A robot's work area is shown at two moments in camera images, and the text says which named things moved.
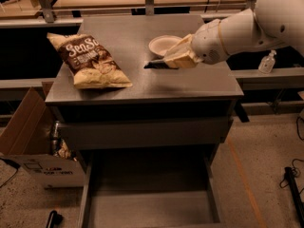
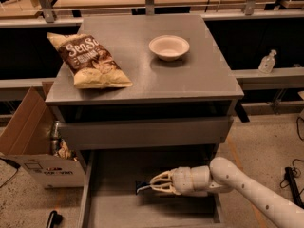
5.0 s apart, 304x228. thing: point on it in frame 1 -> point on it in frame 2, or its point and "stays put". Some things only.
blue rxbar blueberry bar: (159, 64) -> (140, 184)
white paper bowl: (161, 45) stays put
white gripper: (207, 43) -> (180, 180)
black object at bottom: (54, 218) stays put
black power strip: (296, 194) stays put
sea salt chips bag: (92, 66) stays put
